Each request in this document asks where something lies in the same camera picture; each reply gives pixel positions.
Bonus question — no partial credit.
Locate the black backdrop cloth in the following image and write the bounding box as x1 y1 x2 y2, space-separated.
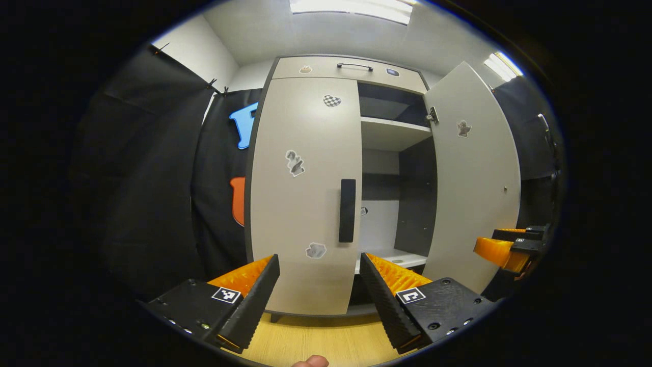
71 46 263 301
481 76 566 301

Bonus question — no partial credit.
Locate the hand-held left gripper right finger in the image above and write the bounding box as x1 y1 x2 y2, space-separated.
360 252 497 355

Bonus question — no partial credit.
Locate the black door handle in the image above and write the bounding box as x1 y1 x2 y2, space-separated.
339 179 357 243

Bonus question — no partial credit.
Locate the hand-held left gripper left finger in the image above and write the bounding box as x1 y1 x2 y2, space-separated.
144 253 281 355

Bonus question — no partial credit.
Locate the white cabinet shelf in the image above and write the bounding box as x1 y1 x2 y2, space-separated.
355 248 428 276
361 116 432 152

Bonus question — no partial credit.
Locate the large ceiling light panel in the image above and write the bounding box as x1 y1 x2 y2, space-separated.
289 0 416 25

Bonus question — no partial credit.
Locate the beige cabinet drawer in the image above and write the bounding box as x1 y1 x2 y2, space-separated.
271 55 428 95

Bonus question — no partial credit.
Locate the beige shoe cabinet door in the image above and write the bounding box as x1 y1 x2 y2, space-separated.
244 76 363 317
423 61 522 295

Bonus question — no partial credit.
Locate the small ceiling light panel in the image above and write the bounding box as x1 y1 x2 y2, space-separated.
483 51 524 83

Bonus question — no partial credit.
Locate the beige double-door shoe cabinet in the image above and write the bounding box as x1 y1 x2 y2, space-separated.
244 55 440 323

